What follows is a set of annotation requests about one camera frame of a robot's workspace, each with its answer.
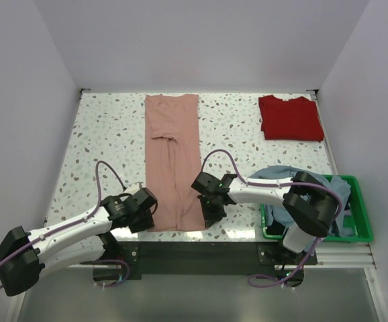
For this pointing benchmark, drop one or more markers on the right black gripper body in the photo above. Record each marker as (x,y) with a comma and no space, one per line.
(211,210)

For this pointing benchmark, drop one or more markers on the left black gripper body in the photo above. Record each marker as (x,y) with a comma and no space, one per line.
(142,221)

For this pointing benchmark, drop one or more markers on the pink t shirt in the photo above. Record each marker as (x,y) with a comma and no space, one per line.
(173,161)

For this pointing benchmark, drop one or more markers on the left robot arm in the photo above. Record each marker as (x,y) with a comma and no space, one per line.
(26,256)

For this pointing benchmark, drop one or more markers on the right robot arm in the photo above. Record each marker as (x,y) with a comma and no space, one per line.
(311,205)

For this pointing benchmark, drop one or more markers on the black garment in bin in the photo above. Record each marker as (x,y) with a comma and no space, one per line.
(275,228)

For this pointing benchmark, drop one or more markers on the folded red t shirt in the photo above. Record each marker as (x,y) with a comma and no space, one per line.
(294,119)

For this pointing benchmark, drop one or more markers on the blue grey t shirt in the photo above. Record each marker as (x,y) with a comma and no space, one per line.
(279,217)

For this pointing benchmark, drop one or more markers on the green plastic bin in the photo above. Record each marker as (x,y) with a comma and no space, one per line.
(356,217)

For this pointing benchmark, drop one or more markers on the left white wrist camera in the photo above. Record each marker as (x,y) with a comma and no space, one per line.
(133,188)

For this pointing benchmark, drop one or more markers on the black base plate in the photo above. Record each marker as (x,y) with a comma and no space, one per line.
(133,260)

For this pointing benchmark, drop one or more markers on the aluminium frame rail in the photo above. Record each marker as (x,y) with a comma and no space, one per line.
(357,256)

